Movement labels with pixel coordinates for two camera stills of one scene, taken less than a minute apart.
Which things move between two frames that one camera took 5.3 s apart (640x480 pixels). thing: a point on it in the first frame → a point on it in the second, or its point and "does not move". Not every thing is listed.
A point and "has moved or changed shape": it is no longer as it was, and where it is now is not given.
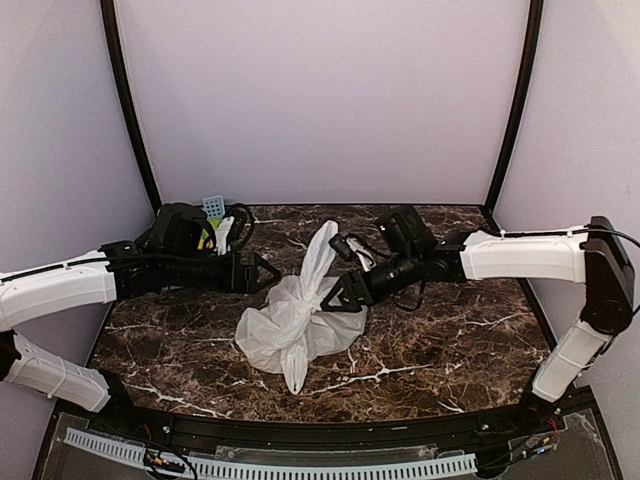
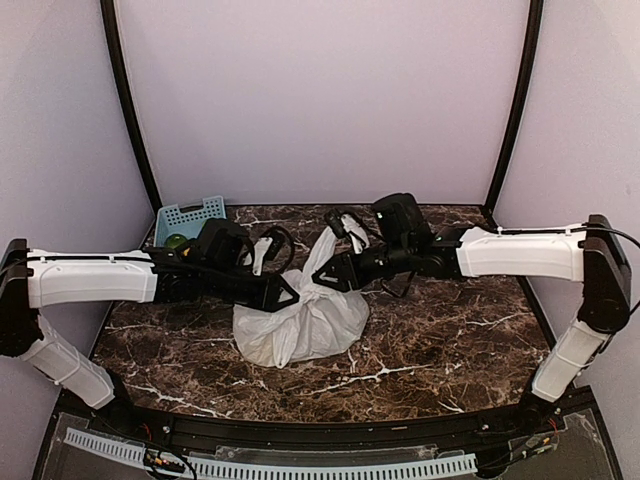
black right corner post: x=489 y=221 does not move
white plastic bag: x=294 y=326 has moved or changed shape
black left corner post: x=109 y=13 does not move
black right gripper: x=355 y=301 → x=345 y=277
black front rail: x=527 y=426 does not move
